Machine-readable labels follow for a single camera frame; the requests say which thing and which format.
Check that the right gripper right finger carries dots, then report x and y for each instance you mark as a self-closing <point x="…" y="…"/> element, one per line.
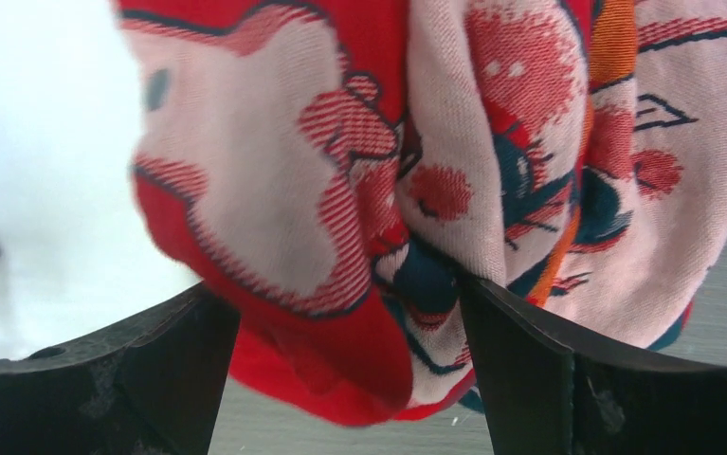
<point x="551" y="386"/>

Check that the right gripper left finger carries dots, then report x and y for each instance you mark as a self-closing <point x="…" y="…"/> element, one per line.
<point x="148" y="384"/>

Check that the white pillow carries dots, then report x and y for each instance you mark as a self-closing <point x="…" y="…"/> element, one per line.
<point x="74" y="254"/>

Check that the pink printed pillowcase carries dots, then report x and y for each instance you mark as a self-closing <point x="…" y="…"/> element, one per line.
<point x="333" y="168"/>

